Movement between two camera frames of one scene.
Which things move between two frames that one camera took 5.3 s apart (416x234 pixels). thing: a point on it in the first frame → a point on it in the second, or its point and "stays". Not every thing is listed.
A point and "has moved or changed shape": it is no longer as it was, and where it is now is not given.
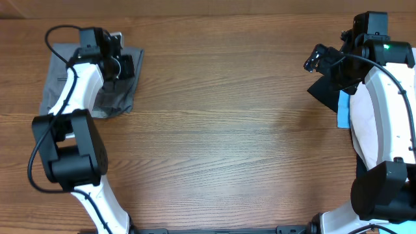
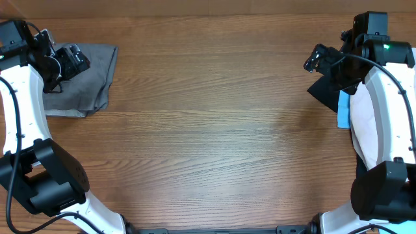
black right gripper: (327, 54) stays
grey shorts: (116, 96) has moved or changed shape
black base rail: (288, 229) stays
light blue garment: (343, 119) stays
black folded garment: (322, 91) stays
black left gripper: (129, 70) → (71, 69)
